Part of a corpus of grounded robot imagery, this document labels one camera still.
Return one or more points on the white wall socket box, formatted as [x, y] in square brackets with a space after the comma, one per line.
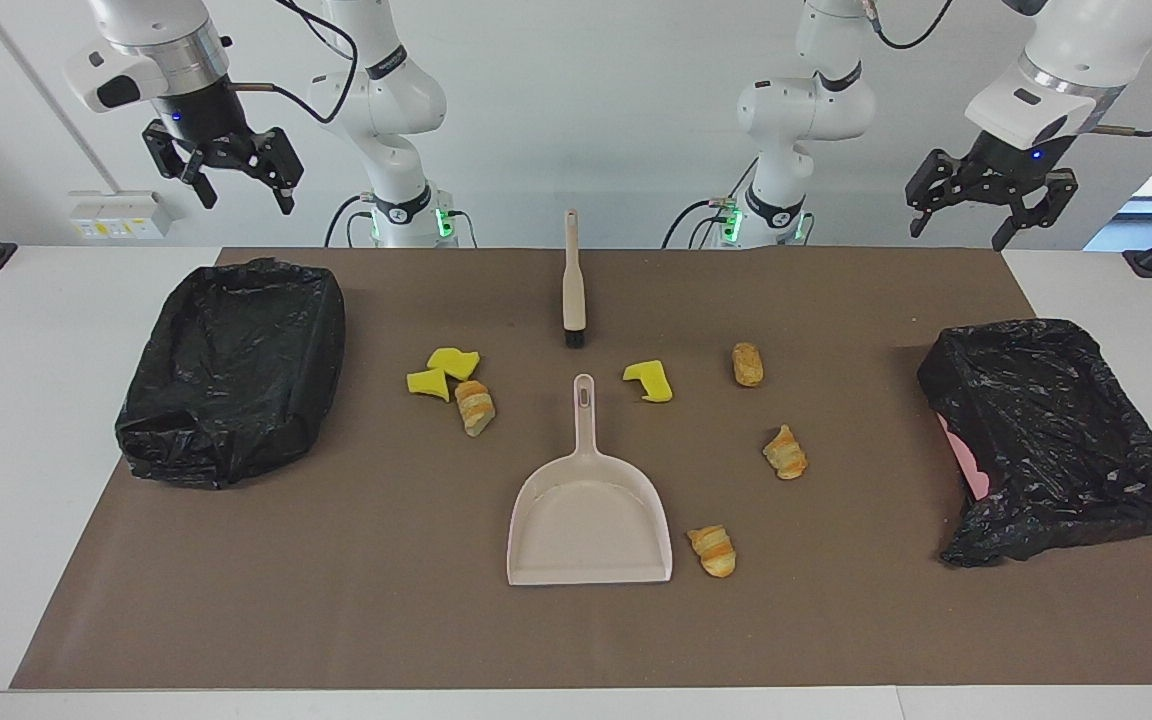
[121, 215]

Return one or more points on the beige plastic dustpan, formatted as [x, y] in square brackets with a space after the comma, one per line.
[586, 530]

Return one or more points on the yellow sponge piece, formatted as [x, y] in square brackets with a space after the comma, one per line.
[651, 385]
[451, 360]
[426, 382]

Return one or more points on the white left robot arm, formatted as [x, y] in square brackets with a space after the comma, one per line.
[806, 110]

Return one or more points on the pink plastic bin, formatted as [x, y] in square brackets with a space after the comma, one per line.
[971, 470]

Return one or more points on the beige brush black bristles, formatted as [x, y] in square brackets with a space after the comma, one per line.
[573, 290]

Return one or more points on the striped croissant piece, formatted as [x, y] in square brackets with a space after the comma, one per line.
[476, 408]
[713, 550]
[786, 455]

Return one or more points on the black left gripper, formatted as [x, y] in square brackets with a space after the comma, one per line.
[1011, 165]

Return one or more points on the black trash bag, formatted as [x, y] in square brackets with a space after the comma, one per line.
[226, 370]
[1056, 430]

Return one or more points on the brown table mat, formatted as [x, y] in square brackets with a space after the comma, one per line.
[336, 600]

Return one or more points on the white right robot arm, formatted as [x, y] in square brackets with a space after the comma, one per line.
[386, 100]

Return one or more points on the brown bread roll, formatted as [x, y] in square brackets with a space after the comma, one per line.
[748, 365]

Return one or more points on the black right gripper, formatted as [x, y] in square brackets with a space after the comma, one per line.
[201, 115]

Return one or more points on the white wall conduit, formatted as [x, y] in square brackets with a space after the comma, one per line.
[49, 100]

